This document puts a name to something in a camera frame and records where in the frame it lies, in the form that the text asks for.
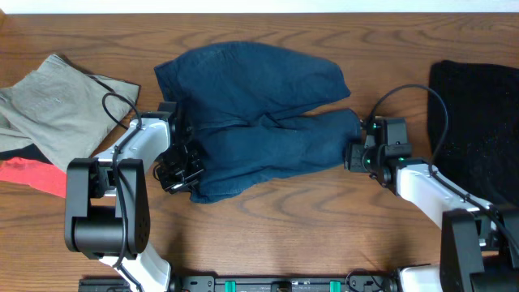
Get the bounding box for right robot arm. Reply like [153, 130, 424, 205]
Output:
[345, 142, 518, 291]

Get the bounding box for folded khaki shorts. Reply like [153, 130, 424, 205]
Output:
[1, 54, 139, 171]

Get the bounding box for folded black garment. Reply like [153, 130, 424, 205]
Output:
[0, 144, 50, 164]

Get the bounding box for black knit garment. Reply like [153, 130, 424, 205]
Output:
[427, 61, 518, 204]

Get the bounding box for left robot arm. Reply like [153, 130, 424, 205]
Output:
[64, 102, 204, 291]

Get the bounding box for folded red garment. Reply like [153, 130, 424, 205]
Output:
[1, 157, 66, 198]

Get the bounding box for navy blue shorts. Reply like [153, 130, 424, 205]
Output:
[155, 41, 361, 204]

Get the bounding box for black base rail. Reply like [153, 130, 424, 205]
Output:
[79, 267, 401, 292]

